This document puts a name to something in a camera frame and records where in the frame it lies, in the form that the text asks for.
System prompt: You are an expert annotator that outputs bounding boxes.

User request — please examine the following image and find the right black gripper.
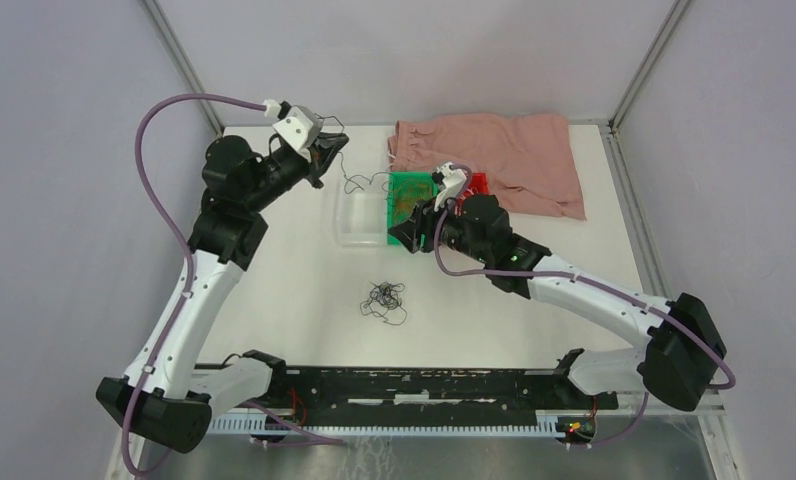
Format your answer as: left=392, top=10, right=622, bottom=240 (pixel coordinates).
left=388, top=188, right=490, bottom=264

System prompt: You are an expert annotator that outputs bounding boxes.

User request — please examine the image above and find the clear plastic bin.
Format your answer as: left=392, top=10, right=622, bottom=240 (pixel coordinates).
left=334, top=176, right=387, bottom=247

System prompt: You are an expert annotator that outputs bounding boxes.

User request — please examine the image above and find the white slotted cable duct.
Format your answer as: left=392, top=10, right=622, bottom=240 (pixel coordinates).
left=207, top=409, right=565, bottom=439

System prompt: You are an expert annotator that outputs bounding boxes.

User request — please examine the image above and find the cable bundle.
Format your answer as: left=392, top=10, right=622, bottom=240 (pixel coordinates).
left=359, top=281, right=409, bottom=327

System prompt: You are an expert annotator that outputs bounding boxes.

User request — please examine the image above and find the red plastic bin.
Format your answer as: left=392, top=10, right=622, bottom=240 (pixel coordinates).
left=464, top=172, right=489, bottom=197

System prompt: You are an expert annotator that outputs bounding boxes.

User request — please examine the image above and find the pink cloth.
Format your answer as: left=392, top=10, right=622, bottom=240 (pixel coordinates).
left=387, top=113, right=586, bottom=221

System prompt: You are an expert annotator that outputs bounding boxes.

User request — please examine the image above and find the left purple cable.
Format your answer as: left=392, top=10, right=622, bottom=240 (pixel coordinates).
left=119, top=93, right=350, bottom=478

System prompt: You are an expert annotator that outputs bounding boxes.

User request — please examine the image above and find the green plastic bin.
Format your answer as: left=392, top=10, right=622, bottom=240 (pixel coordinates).
left=386, top=172, right=438, bottom=229

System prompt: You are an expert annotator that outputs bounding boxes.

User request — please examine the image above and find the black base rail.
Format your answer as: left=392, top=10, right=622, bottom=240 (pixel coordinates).
left=192, top=360, right=619, bottom=429

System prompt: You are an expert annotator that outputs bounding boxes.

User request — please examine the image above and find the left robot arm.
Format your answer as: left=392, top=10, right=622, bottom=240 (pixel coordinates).
left=96, top=133, right=349, bottom=453

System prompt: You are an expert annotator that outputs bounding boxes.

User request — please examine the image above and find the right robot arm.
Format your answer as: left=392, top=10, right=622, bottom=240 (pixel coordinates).
left=387, top=194, right=736, bottom=412

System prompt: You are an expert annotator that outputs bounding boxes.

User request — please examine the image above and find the orange cable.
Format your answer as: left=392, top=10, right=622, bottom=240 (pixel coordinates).
left=392, top=177, right=436, bottom=217

